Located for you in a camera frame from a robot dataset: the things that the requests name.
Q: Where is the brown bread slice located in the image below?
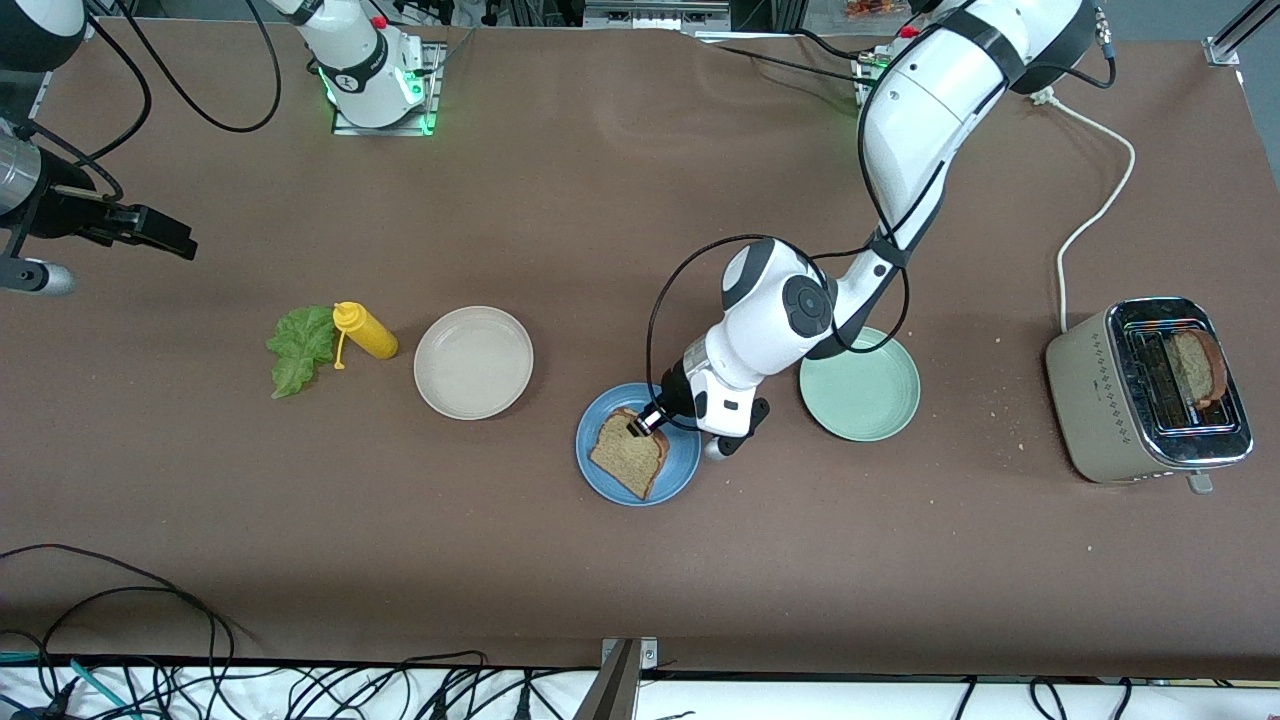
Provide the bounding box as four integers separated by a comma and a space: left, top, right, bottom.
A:
1165, 328, 1229, 409
588, 405, 671, 501

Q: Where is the green lettuce leaf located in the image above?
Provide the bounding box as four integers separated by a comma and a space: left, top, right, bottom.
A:
265, 305, 341, 400

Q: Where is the blue plate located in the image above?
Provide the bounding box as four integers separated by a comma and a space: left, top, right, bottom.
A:
575, 383, 702, 507

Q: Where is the light green plate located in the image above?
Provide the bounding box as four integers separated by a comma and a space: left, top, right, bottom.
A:
799, 326, 921, 443

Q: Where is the beige plate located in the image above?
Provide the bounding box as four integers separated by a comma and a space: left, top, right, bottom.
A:
413, 306, 535, 421

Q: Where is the yellow squeeze bottle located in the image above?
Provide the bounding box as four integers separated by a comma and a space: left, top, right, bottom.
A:
332, 301, 399, 371

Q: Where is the beige and chrome toaster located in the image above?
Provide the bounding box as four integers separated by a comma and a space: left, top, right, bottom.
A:
1045, 297, 1254, 494

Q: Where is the grey power strip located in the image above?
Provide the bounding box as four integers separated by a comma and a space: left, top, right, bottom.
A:
585, 0, 731, 31

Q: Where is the aluminium frame profile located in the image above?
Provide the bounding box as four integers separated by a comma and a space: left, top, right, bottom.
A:
30, 18, 98, 111
1205, 0, 1280, 69

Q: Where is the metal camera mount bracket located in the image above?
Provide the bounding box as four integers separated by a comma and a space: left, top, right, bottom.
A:
575, 637, 659, 720

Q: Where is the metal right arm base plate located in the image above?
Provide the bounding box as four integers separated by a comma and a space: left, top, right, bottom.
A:
330, 42, 442, 137

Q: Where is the black looped floor cable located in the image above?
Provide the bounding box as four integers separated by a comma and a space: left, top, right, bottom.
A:
38, 585, 221, 720
0, 545, 236, 720

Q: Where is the thin black table cable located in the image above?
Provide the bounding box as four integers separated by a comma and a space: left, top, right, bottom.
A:
785, 28, 866, 63
715, 45, 871, 86

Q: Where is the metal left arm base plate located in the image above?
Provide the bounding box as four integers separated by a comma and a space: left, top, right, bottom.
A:
853, 50, 891, 106

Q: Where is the teal cable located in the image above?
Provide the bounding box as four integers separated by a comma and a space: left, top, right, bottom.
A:
0, 650, 141, 720

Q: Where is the white toaster power cord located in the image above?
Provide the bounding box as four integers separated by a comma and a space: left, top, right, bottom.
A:
1030, 84, 1138, 334

